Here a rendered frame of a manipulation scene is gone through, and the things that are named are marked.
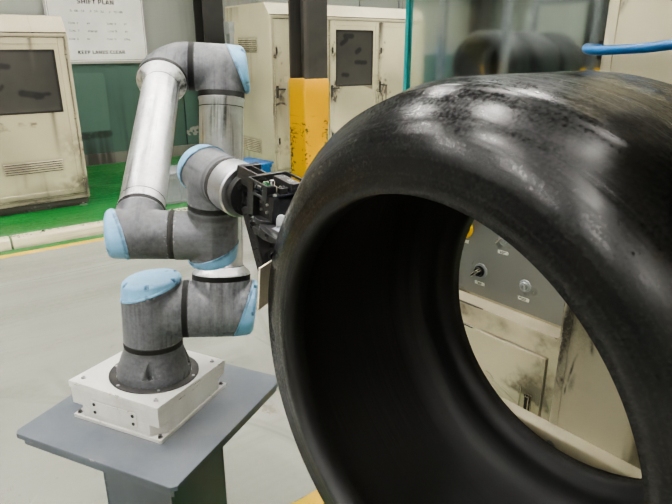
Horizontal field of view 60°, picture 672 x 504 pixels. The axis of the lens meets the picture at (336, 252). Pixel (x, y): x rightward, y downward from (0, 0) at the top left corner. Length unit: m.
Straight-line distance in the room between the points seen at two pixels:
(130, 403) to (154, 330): 0.18
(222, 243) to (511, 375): 0.80
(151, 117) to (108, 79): 7.36
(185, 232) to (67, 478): 1.61
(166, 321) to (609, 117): 1.22
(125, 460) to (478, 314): 0.92
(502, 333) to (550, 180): 1.08
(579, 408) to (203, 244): 0.67
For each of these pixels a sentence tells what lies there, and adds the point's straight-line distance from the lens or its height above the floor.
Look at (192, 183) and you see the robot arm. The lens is 1.03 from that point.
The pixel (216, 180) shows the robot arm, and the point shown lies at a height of 1.31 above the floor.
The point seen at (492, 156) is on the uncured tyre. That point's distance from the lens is 0.44.
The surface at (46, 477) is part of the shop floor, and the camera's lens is 2.56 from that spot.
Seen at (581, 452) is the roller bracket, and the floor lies 0.94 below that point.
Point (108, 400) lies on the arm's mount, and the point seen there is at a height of 0.68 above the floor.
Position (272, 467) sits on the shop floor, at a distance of 2.37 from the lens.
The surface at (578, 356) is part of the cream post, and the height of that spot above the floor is 1.08.
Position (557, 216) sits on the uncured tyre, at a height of 1.41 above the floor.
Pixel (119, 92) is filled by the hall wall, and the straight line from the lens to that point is 8.71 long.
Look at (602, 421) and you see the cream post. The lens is 0.97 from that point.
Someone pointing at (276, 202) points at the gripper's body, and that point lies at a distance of 0.85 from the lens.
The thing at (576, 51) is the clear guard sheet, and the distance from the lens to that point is 1.31.
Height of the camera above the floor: 1.51
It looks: 19 degrees down
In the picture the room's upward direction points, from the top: straight up
